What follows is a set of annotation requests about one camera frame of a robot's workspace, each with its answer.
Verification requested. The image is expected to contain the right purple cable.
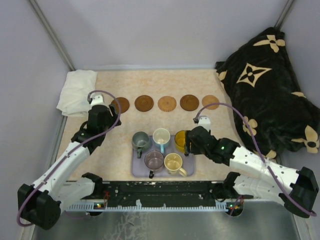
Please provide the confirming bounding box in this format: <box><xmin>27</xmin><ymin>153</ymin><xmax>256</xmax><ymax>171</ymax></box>
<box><xmin>193</xmin><ymin>102</ymin><xmax>317</xmax><ymax>217</ymax></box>

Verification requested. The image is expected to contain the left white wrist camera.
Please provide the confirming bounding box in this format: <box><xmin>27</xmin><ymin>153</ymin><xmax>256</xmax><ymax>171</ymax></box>
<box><xmin>90</xmin><ymin>93</ymin><xmax>105</xmax><ymax>107</ymax></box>

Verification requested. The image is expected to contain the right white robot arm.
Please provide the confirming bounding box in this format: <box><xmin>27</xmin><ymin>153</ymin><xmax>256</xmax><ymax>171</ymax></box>
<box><xmin>184</xmin><ymin>126</ymin><xmax>319</xmax><ymax>218</ymax></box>

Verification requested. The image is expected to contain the yellow glass mug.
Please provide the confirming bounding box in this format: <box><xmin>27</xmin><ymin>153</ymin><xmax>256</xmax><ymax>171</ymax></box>
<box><xmin>174</xmin><ymin>130</ymin><xmax>189</xmax><ymax>157</ymax></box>

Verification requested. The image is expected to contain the brown wooden coaster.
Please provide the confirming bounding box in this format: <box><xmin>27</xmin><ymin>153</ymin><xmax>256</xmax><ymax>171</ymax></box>
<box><xmin>134</xmin><ymin>95</ymin><xmax>154</xmax><ymax>112</ymax></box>
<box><xmin>110</xmin><ymin>97</ymin><xmax>130</xmax><ymax>114</ymax></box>

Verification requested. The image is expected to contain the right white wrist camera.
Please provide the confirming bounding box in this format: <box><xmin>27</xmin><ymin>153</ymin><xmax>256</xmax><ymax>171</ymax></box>
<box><xmin>197</xmin><ymin>115</ymin><xmax>211</xmax><ymax>132</ymax></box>

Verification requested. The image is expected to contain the leftmost brown wooden coaster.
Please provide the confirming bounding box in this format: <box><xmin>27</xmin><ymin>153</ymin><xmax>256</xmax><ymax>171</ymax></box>
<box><xmin>110</xmin><ymin>97</ymin><xmax>130</xmax><ymax>114</ymax></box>

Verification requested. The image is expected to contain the middle woven rattan coaster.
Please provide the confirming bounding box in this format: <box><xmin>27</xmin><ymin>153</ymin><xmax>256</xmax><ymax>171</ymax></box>
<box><xmin>157</xmin><ymin>95</ymin><xmax>177</xmax><ymax>112</ymax></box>

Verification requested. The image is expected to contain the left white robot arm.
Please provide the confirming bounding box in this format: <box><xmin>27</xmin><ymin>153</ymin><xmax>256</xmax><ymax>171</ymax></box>
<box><xmin>16</xmin><ymin>101</ymin><xmax>122</xmax><ymax>230</ymax></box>

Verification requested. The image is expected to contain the lavender plastic tray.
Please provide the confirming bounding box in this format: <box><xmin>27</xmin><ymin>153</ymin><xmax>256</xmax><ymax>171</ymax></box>
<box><xmin>131</xmin><ymin>134</ymin><xmax>196</xmax><ymax>178</ymax></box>

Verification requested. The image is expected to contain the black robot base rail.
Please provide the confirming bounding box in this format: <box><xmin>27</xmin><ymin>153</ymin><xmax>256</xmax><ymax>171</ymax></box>
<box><xmin>67</xmin><ymin>181</ymin><xmax>239</xmax><ymax>216</ymax></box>

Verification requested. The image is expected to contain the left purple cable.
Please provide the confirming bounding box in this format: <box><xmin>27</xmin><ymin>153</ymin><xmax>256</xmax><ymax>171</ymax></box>
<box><xmin>16</xmin><ymin>89</ymin><xmax>122</xmax><ymax>227</ymax></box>

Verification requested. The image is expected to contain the woven rattan coaster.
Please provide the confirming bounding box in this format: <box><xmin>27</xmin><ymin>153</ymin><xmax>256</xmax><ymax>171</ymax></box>
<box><xmin>201</xmin><ymin>95</ymin><xmax>220</xmax><ymax>110</ymax></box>
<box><xmin>157</xmin><ymin>95</ymin><xmax>177</xmax><ymax>112</ymax></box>

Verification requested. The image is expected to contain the white and blue mug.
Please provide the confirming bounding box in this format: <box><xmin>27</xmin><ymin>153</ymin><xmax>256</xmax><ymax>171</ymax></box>
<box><xmin>152</xmin><ymin>128</ymin><xmax>171</xmax><ymax>154</ymax></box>

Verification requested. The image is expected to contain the purple glass mug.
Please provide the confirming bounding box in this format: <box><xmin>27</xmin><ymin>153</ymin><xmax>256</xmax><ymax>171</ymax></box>
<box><xmin>144</xmin><ymin>150</ymin><xmax>164</xmax><ymax>179</ymax></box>

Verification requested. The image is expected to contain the grey-green ceramic mug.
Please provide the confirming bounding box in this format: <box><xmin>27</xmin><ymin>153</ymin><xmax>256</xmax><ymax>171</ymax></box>
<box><xmin>131</xmin><ymin>131</ymin><xmax>152</xmax><ymax>159</ymax></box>

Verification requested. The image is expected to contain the black floral blanket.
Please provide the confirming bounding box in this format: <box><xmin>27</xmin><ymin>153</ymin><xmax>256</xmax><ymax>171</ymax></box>
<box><xmin>215</xmin><ymin>27</ymin><xmax>320</xmax><ymax>159</ymax></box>

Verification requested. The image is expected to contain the cream ceramic mug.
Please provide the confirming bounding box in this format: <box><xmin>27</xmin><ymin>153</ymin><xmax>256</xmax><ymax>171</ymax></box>
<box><xmin>164</xmin><ymin>153</ymin><xmax>188</xmax><ymax>177</ymax></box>

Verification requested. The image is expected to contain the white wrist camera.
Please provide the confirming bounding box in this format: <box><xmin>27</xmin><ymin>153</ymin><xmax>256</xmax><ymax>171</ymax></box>
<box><xmin>90</xmin><ymin>93</ymin><xmax>105</xmax><ymax>107</ymax></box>
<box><xmin>197</xmin><ymin>115</ymin><xmax>211</xmax><ymax>132</ymax></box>

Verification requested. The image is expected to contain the purple cable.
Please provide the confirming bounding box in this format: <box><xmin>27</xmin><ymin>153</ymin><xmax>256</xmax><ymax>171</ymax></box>
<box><xmin>16</xmin><ymin>89</ymin><xmax>122</xmax><ymax>227</ymax></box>
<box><xmin>193</xmin><ymin>102</ymin><xmax>317</xmax><ymax>217</ymax></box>

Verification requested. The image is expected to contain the rightmost woven rattan coaster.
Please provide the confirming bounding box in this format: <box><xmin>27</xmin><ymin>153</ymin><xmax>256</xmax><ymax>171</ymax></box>
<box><xmin>201</xmin><ymin>95</ymin><xmax>220</xmax><ymax>110</ymax></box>

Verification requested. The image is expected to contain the white folded cloth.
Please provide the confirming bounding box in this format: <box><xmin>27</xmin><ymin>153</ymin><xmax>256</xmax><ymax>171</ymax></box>
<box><xmin>56</xmin><ymin>69</ymin><xmax>98</xmax><ymax>117</ymax></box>

